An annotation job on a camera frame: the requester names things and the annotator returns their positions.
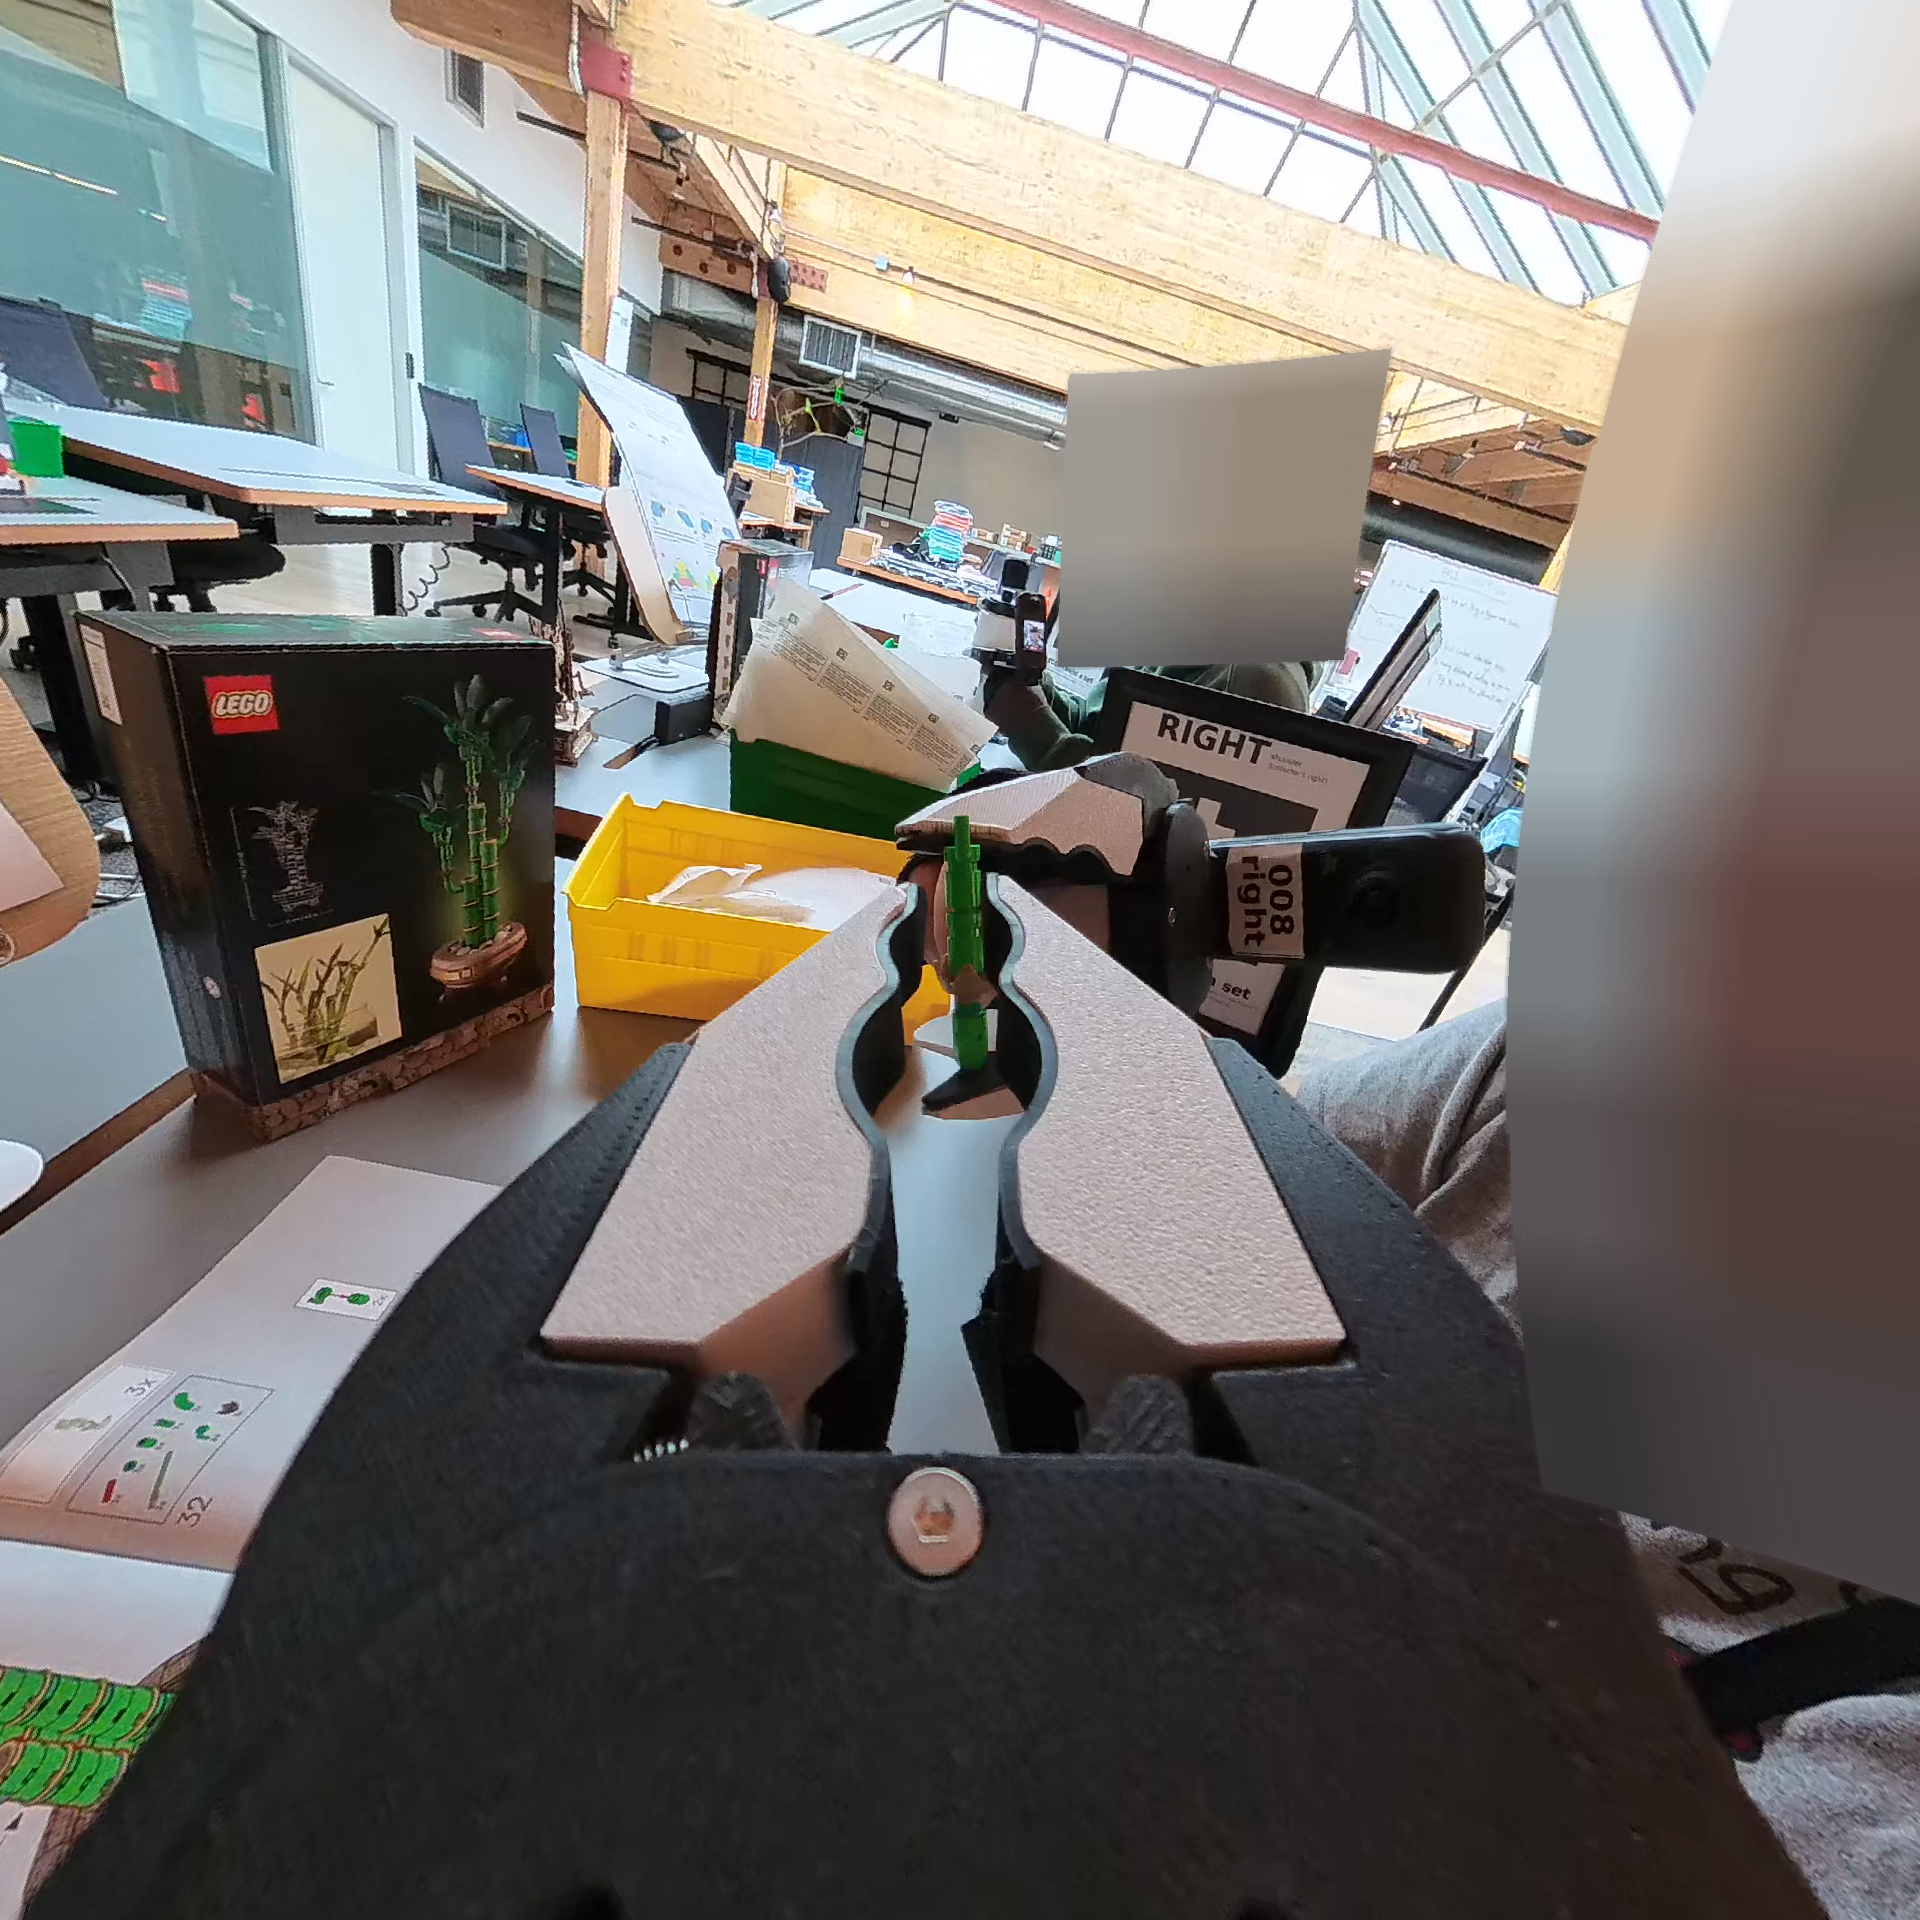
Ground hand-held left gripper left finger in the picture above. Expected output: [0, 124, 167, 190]
[541, 882, 921, 1449]

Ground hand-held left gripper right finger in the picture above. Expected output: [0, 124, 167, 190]
[961, 878, 1347, 1449]

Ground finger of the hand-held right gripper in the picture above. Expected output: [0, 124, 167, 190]
[897, 766, 1087, 875]
[1043, 754, 1182, 904]

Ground green lego bamboo stalk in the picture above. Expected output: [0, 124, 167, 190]
[920, 817, 1025, 1116]

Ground black lego set box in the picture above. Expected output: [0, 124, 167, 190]
[77, 608, 560, 1144]

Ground lego instruction booklet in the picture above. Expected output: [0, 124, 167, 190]
[0, 1155, 505, 1920]

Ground green plastic bin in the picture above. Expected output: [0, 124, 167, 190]
[730, 728, 985, 841]

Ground printed paper sheets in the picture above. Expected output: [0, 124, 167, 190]
[720, 576, 1000, 788]

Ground yellow plastic bin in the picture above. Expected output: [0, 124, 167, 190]
[566, 795, 962, 1028]

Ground clear plastic bag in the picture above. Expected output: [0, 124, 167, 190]
[648, 863, 888, 922]

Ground white plastic stand base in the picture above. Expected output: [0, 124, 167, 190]
[576, 643, 712, 706]

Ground whiteboard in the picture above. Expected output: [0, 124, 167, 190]
[1343, 540, 1557, 737]

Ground wooden mechanical model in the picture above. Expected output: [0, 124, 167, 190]
[547, 615, 602, 768]

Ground wooden clipboard with instruction sheet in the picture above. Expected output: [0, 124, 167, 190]
[562, 344, 749, 650]

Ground grey top office desk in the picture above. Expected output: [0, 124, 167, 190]
[37, 406, 507, 602]
[464, 463, 617, 634]
[0, 471, 243, 706]

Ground wooden chair back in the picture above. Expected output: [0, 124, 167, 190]
[0, 681, 106, 962]

